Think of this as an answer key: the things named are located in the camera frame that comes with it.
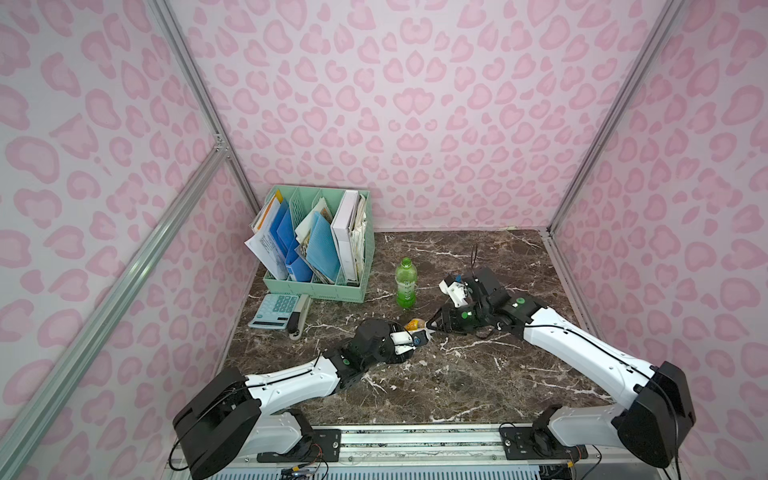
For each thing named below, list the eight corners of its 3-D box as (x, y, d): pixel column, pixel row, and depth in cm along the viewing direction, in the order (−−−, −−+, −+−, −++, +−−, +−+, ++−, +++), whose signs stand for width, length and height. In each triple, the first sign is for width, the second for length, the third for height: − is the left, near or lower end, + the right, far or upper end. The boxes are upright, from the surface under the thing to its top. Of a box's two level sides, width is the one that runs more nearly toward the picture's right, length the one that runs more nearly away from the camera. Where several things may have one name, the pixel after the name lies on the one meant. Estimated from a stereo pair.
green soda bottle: (402, 312, 99) (403, 275, 83) (394, 300, 102) (393, 262, 86) (417, 305, 101) (420, 267, 85) (408, 293, 104) (410, 254, 88)
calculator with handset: (250, 338, 94) (245, 332, 91) (264, 297, 104) (259, 290, 100) (302, 338, 94) (298, 332, 91) (310, 297, 103) (307, 290, 100)
